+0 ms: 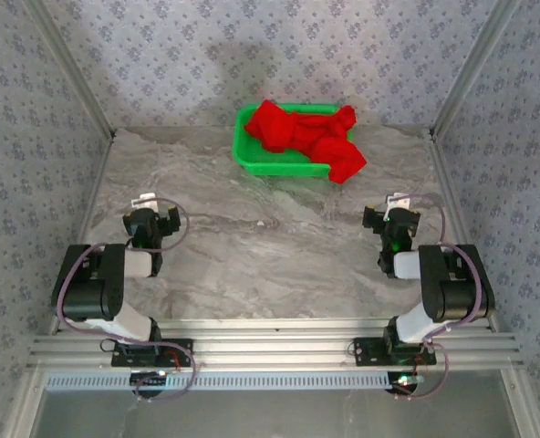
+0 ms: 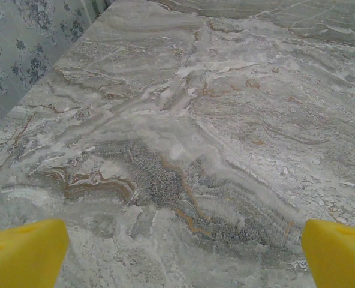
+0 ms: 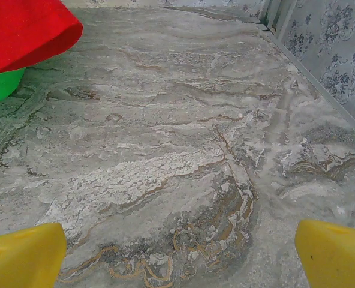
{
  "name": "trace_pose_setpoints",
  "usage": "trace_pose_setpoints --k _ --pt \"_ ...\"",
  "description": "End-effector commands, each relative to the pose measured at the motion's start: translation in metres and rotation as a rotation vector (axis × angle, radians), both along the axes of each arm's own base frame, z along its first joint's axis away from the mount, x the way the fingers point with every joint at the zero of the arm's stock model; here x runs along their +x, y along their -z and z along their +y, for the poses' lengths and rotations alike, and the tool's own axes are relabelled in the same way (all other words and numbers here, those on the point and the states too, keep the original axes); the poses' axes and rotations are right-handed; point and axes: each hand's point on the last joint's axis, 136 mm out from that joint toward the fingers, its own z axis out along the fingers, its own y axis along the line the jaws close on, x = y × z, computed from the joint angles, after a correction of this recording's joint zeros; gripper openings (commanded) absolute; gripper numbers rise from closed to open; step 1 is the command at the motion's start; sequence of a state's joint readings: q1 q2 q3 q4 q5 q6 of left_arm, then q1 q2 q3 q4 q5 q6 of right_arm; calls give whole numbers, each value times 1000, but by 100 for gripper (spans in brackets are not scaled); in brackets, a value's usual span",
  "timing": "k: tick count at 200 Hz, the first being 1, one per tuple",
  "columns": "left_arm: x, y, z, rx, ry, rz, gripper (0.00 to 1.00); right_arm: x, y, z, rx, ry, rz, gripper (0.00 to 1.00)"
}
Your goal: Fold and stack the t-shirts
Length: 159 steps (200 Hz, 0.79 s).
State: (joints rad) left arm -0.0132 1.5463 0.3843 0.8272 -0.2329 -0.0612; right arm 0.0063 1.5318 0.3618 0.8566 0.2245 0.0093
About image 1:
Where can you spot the red t-shirt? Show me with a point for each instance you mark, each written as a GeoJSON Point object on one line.
{"type": "Point", "coordinates": [306, 134]}

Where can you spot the green plastic mesh basket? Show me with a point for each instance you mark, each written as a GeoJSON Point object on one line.
{"type": "Point", "coordinates": [270, 166]}

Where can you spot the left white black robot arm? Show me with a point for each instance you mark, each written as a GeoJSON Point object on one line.
{"type": "Point", "coordinates": [92, 292]}

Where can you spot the small circuit board with light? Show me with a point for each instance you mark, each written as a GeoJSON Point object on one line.
{"type": "Point", "coordinates": [404, 383]}
{"type": "Point", "coordinates": [149, 378]}

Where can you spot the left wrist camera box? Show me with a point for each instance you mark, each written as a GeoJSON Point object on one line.
{"type": "Point", "coordinates": [144, 199]}

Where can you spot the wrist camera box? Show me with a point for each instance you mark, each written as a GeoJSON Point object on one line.
{"type": "Point", "coordinates": [144, 199]}
{"type": "Point", "coordinates": [397, 201]}

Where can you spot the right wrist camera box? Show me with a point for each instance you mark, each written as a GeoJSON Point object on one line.
{"type": "Point", "coordinates": [397, 201]}

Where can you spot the aluminium table side rail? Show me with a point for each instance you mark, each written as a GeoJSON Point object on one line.
{"type": "Point", "coordinates": [446, 182]}
{"type": "Point", "coordinates": [94, 196]}

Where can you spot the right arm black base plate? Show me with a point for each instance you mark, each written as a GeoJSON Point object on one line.
{"type": "Point", "coordinates": [366, 353]}

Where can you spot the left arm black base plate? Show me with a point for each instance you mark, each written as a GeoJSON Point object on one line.
{"type": "Point", "coordinates": [124, 358]}

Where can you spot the aluminium mounting rail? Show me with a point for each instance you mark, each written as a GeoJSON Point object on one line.
{"type": "Point", "coordinates": [274, 347]}

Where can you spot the aluminium frame post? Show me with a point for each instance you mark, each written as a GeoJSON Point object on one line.
{"type": "Point", "coordinates": [472, 68]}
{"type": "Point", "coordinates": [73, 68]}

